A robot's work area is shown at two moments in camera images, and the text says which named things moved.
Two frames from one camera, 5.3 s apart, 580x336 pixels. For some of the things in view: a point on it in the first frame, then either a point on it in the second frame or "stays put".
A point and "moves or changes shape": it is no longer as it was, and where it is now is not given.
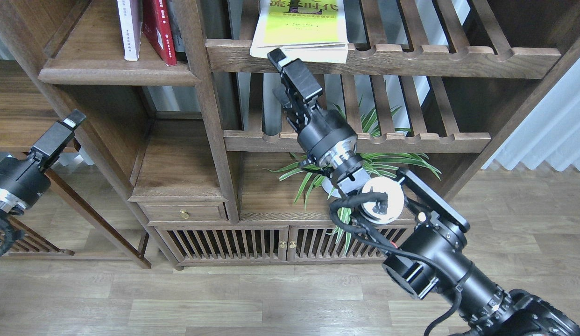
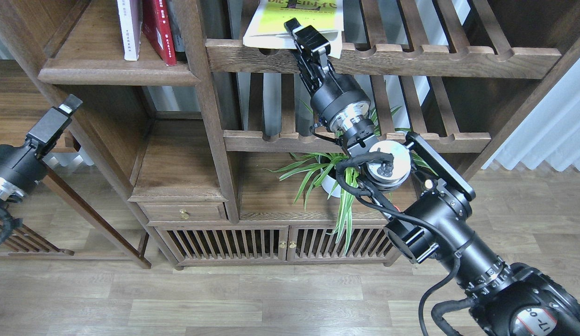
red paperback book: [156, 24] stays put
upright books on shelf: [174, 23] stays put
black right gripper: [328, 136] -> [338, 99]
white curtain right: [556, 133] stays put
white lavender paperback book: [130, 18] stays put
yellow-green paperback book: [312, 30] moves or changes shape
